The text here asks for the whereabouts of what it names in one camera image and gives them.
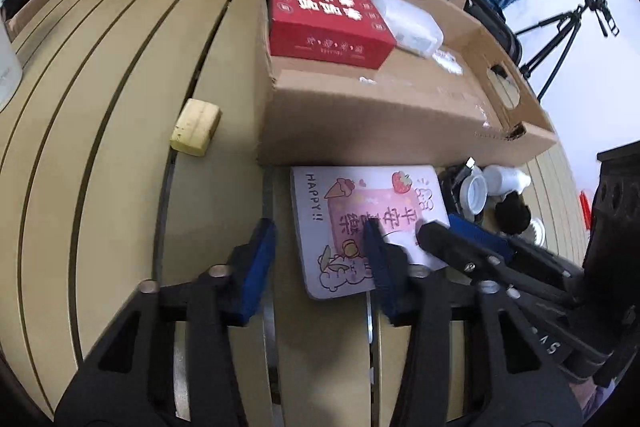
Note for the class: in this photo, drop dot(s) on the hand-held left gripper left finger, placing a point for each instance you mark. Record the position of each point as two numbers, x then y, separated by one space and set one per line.
257 267

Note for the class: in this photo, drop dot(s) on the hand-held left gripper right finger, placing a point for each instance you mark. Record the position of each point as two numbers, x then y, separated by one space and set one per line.
382 272

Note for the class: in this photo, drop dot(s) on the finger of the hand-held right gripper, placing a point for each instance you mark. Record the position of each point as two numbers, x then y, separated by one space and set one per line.
480 232
450 247

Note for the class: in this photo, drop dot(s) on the black fuzzy item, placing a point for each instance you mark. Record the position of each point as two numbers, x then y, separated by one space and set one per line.
512 212

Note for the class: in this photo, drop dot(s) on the white round jar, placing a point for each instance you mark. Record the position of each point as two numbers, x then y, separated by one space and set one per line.
472 194

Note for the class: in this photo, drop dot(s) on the small white bottle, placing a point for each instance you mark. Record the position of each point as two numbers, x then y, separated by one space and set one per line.
505 179

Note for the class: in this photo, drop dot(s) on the pink strawberry print tin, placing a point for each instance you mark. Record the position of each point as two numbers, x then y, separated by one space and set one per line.
345 207

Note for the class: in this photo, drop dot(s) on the shallow cardboard tray box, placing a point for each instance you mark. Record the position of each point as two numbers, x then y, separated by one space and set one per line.
380 112

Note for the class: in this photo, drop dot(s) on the yellow sponge block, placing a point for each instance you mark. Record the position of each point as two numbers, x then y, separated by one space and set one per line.
195 127

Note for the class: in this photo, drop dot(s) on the clear plastic container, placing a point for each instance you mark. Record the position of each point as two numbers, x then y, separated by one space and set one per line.
407 24

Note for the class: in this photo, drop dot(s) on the red printed box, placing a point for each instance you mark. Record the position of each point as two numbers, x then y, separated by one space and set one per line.
325 22

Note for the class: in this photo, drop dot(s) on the small white lid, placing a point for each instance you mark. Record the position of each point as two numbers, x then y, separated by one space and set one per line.
536 228

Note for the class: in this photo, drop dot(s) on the clear plastic wrapper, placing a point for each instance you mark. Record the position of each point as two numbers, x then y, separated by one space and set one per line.
447 61

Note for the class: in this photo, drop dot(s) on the white thermos bottle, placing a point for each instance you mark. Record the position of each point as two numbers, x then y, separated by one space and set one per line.
7 67

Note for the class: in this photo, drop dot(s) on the black tripod with camera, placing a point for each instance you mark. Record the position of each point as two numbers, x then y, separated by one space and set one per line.
555 37

